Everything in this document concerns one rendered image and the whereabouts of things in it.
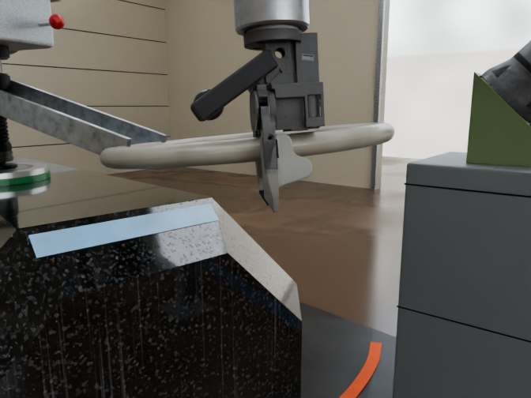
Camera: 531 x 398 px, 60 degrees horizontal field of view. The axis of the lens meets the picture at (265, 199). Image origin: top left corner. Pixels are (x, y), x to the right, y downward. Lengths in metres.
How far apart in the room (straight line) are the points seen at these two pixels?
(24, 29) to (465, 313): 1.28
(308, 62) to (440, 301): 0.95
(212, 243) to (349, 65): 5.19
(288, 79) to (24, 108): 0.63
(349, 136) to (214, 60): 6.63
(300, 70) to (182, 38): 7.16
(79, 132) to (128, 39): 6.61
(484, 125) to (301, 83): 0.87
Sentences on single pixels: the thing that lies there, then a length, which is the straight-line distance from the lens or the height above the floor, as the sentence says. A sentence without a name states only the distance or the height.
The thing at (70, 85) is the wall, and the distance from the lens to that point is 6.93.
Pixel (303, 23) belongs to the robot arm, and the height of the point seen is 1.10.
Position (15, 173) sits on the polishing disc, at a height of 0.86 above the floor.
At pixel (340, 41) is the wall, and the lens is 6.00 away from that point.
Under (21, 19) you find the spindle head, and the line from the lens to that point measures 1.18.
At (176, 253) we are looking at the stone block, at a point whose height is 0.77.
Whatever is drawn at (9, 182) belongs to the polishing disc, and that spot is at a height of 0.84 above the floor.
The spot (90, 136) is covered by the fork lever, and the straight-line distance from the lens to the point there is 0.93.
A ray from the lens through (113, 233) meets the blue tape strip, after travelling 0.76.
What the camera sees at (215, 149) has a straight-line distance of 0.57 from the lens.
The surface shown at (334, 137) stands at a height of 0.96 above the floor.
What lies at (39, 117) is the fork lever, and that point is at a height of 0.98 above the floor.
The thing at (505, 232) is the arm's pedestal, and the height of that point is 0.69.
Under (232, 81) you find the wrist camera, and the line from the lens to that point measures 0.55.
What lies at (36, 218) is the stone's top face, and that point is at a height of 0.83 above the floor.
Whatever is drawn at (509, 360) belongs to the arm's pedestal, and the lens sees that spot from 1.41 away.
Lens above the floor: 1.00
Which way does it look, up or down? 11 degrees down
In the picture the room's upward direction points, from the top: straight up
